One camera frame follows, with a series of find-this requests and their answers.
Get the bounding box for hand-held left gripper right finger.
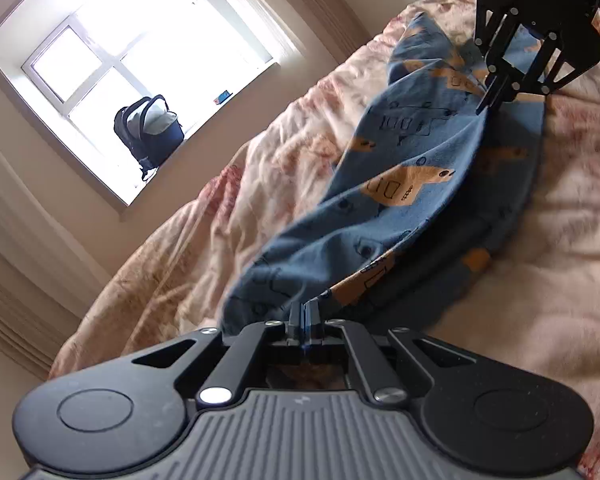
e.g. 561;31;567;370
304;301;481;404

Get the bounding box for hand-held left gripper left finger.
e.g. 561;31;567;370
130;303;304;407

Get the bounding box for white framed window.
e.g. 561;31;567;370
0;0;301;218

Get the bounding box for pink floral blanket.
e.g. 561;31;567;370
47;0;600;480

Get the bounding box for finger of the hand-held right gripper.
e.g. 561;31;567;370
474;5;520;115
497;30;583;106

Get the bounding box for blue printed pants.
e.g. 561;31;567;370
221;11;548;337

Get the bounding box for dark blue backpack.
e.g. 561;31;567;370
113;94;186;182

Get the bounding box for beige curtain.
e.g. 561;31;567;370
0;120;112;382

